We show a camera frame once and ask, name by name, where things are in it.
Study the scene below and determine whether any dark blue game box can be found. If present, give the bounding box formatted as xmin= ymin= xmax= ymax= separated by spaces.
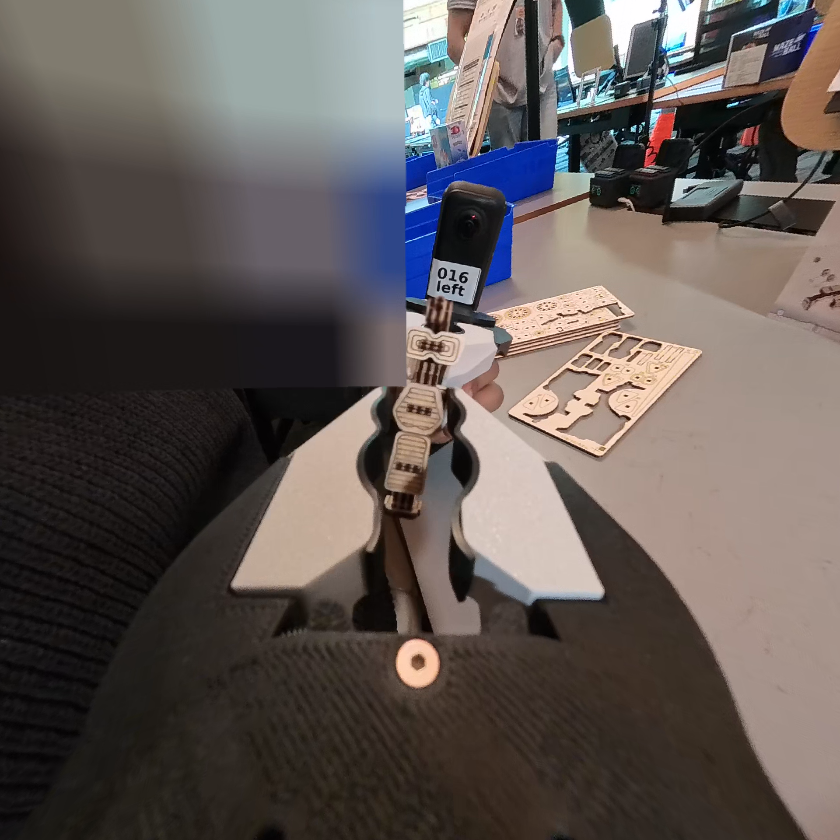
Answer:
xmin=721 ymin=12 xmax=823 ymax=91

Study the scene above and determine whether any black battery charger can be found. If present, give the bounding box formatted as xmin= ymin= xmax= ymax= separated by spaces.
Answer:
xmin=588 ymin=144 xmax=647 ymax=209
xmin=628 ymin=137 xmax=694 ymax=212

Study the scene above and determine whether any long blue plastic bin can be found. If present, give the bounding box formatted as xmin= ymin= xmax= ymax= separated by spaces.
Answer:
xmin=426 ymin=138 xmax=559 ymax=202

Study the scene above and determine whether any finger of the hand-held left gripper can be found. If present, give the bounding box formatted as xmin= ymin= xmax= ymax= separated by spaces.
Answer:
xmin=405 ymin=313 xmax=429 ymax=383
xmin=445 ymin=323 xmax=501 ymax=389

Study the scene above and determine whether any round wooden chair back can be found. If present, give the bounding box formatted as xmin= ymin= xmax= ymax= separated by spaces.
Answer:
xmin=780 ymin=0 xmax=840 ymax=153

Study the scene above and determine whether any white printed instruction sheet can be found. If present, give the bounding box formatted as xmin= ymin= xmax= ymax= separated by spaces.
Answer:
xmin=773 ymin=203 xmax=840 ymax=330

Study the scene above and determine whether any stack of wooden puzzle sheets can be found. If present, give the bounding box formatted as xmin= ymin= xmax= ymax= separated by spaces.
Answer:
xmin=487 ymin=285 xmax=637 ymax=358

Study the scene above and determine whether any black vertical pole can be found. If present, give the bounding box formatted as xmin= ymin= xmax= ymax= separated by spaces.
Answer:
xmin=524 ymin=0 xmax=543 ymax=143

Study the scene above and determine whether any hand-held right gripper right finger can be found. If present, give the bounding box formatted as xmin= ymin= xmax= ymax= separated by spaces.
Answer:
xmin=397 ymin=386 xmax=606 ymax=635

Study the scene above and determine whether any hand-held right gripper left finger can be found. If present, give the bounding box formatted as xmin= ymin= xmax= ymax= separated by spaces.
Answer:
xmin=230 ymin=386 xmax=389 ymax=602

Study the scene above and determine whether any black tablet on stand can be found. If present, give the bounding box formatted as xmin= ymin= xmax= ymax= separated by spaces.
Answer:
xmin=717 ymin=196 xmax=839 ymax=235

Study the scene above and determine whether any black knit sweater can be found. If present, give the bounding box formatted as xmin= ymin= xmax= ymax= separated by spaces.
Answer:
xmin=0 ymin=388 xmax=290 ymax=840

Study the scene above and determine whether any background brown table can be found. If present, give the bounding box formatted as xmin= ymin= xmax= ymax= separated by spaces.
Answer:
xmin=556 ymin=64 xmax=816 ymax=173

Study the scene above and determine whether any cream chair back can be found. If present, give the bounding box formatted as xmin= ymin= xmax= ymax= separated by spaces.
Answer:
xmin=569 ymin=15 xmax=616 ymax=74

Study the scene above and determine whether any wooden model strip assembly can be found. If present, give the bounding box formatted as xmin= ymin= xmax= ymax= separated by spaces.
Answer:
xmin=382 ymin=297 xmax=466 ymax=520

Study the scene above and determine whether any leaning wooden kit box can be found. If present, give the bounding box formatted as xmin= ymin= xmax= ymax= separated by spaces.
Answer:
xmin=449 ymin=0 xmax=519 ymax=156

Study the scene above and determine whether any colourful puzzle box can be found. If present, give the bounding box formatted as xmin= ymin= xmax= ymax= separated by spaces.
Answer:
xmin=429 ymin=121 xmax=471 ymax=166

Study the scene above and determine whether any single wooden puzzle sheet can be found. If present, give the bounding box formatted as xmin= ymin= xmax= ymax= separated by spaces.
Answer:
xmin=508 ymin=329 xmax=704 ymax=459

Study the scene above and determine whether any black monitor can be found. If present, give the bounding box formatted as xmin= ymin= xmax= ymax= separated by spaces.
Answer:
xmin=622 ymin=18 xmax=665 ymax=81

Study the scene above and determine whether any person's left hand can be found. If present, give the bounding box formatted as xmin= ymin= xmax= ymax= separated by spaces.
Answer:
xmin=438 ymin=363 xmax=505 ymax=447

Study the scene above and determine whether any large blue plastic bin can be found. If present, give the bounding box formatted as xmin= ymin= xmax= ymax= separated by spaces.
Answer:
xmin=405 ymin=196 xmax=514 ymax=301

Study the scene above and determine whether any flat black case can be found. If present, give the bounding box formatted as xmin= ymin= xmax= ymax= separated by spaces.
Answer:
xmin=662 ymin=178 xmax=746 ymax=225

